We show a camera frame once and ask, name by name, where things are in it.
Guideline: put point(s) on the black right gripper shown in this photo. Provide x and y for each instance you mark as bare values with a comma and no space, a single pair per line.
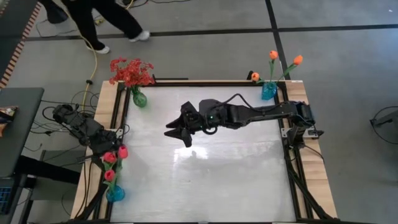
214,115

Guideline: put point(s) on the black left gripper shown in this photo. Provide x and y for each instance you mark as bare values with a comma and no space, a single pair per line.
105,141

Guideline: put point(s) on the red artificial tulip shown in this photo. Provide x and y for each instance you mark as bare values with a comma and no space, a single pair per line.
123,152
109,175
109,157

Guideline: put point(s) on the orange artificial tulip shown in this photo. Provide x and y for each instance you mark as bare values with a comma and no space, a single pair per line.
273,54
298,59
255,76

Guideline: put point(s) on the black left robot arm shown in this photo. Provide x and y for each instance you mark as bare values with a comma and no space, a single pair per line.
77,124

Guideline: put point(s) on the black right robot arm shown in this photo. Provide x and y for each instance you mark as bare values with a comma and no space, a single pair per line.
264,113

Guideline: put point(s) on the green glass vase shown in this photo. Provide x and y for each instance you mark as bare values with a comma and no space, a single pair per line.
139,99

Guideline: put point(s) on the blue textured glass vase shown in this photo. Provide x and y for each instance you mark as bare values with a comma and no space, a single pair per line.
115,195
269,91

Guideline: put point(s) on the black side desk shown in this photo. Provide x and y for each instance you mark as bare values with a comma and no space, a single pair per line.
21,130

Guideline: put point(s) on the colourful snack bag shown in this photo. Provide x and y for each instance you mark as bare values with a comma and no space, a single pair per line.
7,113

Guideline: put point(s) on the backlit black keyboard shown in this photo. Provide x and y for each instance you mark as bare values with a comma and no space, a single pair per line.
4,199

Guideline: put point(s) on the person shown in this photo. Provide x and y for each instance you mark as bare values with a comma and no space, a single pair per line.
84,18

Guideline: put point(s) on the black cone-shaped stand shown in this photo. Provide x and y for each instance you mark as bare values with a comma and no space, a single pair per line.
51,14

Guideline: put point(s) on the black mat orange striped edge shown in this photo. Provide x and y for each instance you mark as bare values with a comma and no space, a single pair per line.
12,18

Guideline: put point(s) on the black floor stand base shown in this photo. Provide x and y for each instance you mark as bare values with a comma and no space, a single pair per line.
387,117

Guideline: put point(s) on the black aluminium table frame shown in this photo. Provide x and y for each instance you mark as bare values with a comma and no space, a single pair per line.
202,84

